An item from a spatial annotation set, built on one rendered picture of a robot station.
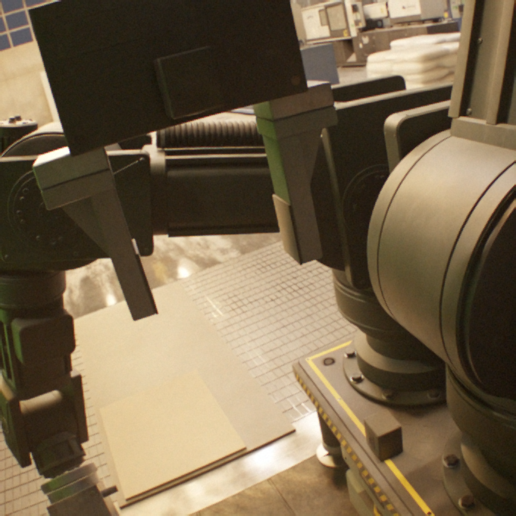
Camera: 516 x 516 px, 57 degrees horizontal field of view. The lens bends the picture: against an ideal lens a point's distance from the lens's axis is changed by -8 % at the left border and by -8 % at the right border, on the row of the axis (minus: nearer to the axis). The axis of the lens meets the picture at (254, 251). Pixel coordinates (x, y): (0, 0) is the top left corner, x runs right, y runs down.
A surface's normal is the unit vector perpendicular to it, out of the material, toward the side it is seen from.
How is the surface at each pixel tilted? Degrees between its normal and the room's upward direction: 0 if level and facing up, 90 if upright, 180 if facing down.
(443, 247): 60
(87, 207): 90
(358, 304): 90
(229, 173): 79
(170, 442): 0
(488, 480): 23
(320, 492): 0
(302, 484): 0
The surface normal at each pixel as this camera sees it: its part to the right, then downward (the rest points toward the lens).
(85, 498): 0.22, -0.38
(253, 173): 0.18, 0.17
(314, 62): 0.40, 0.29
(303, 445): -0.22, -0.90
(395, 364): -0.43, -0.65
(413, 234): -0.91, -0.18
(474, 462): -0.58, -0.73
